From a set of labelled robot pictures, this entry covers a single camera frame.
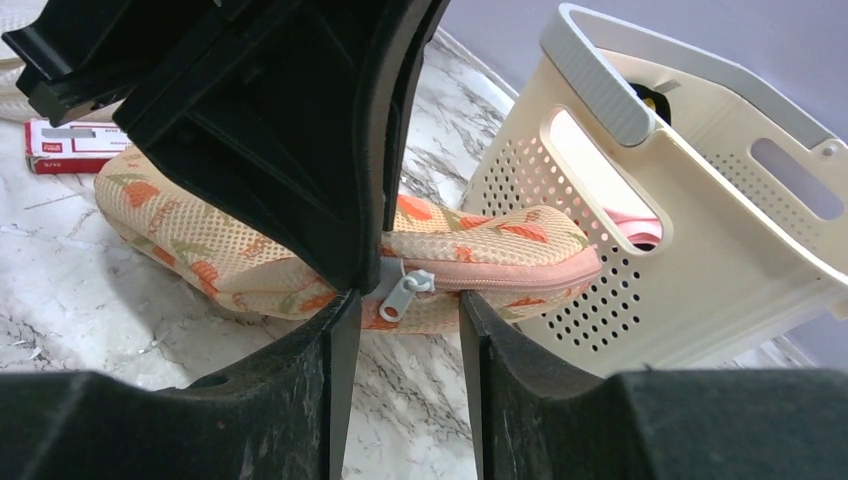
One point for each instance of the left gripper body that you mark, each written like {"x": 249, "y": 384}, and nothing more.
{"x": 82, "y": 56}

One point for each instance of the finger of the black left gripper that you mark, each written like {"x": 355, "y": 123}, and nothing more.
{"x": 420, "y": 25}
{"x": 275, "y": 112}

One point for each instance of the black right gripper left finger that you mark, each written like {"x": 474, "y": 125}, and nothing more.
{"x": 279, "y": 413}

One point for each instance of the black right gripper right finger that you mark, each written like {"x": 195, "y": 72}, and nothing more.
{"x": 535, "y": 416}

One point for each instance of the floral mesh laundry bag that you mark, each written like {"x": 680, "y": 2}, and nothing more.
{"x": 524, "y": 264}

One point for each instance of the cream plastic laundry basket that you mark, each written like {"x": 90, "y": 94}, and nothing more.
{"x": 741, "y": 260}

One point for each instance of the red and white small box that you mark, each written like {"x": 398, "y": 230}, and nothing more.
{"x": 74, "y": 148}

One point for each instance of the pink cloth in basket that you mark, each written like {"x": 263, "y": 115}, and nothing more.
{"x": 641, "y": 230}

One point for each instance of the black and yellow garment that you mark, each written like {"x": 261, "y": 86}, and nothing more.
{"x": 654, "y": 100}

